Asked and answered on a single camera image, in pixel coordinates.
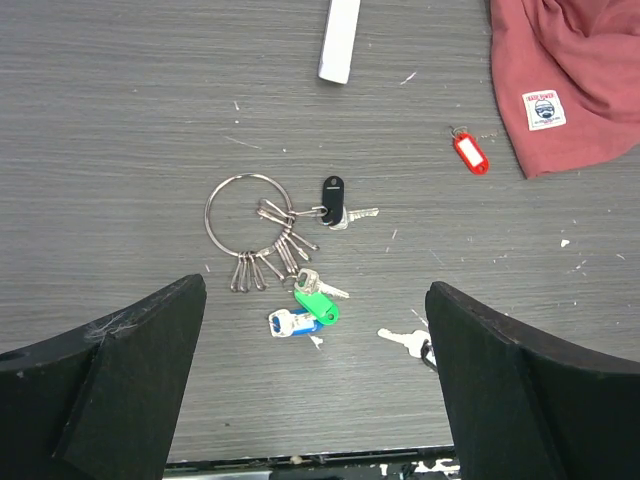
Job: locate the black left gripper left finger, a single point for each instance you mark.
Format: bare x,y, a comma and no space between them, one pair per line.
101,401

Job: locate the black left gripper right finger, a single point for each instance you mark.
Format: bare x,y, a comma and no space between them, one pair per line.
525,404

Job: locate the large metal keyring with clips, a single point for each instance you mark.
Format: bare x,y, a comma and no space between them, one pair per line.
251,218

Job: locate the key with green tag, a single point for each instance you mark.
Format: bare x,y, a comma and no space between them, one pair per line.
316,296

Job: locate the key with red tag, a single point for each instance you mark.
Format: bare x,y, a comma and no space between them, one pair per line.
469,151

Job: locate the silver key near finger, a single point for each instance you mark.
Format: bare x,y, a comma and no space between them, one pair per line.
418,345

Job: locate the key with blue tag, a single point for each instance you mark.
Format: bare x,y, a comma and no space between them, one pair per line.
284,323

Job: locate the key with black tag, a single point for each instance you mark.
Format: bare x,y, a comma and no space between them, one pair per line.
333,212

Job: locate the faded red t-shirt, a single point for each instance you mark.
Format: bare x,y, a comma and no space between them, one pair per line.
566,81

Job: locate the white clothes rack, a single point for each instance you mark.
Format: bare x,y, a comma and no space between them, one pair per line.
338,42

